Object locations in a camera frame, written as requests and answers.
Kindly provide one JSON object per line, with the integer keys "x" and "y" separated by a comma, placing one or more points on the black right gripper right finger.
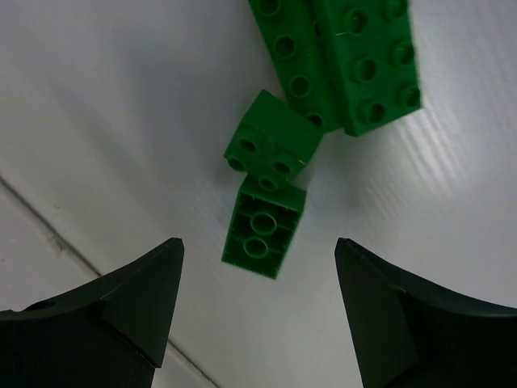
{"x": 410, "y": 332}

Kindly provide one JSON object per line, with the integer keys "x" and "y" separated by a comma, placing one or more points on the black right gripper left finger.
{"x": 109, "y": 332}

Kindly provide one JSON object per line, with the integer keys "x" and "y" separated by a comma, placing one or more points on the green square lego brick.
{"x": 262, "y": 227}

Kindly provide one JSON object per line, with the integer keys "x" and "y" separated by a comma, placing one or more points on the small green lego brick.
{"x": 273, "y": 143}

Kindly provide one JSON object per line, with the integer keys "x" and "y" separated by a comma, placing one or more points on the large green lego plate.
{"x": 372, "y": 61}

